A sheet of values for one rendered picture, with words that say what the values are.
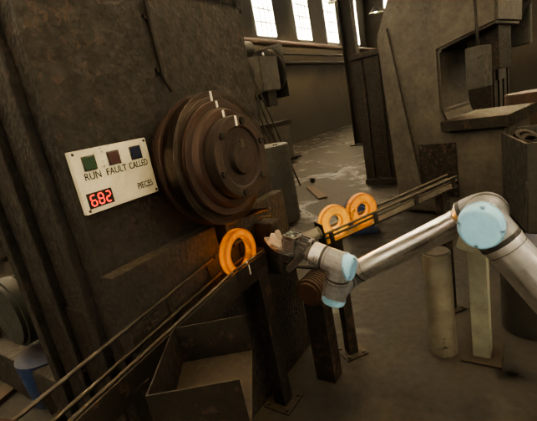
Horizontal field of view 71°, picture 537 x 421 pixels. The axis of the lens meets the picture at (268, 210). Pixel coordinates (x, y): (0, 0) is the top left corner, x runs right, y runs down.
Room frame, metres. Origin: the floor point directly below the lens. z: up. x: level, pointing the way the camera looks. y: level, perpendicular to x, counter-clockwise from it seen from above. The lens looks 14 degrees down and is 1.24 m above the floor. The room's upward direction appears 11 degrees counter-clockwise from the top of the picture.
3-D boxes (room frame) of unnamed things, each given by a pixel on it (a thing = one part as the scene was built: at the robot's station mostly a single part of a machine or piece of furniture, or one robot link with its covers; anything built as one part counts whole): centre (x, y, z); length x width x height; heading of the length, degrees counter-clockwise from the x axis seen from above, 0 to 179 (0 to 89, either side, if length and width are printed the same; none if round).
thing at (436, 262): (1.54, -0.70, 0.26); 0.12 x 0.12 x 0.52
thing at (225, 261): (1.37, 0.14, 0.75); 0.18 x 0.03 x 0.18; 142
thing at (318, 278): (1.56, -0.16, 0.27); 0.22 x 0.13 x 0.53; 144
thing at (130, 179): (1.16, 0.43, 1.15); 0.26 x 0.02 x 0.18; 144
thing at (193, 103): (1.37, 0.14, 1.11); 0.47 x 0.06 x 0.47; 144
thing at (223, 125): (1.31, 0.06, 1.11); 0.28 x 0.06 x 0.28; 144
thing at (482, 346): (1.48, -0.85, 0.31); 0.24 x 0.16 x 0.62; 144
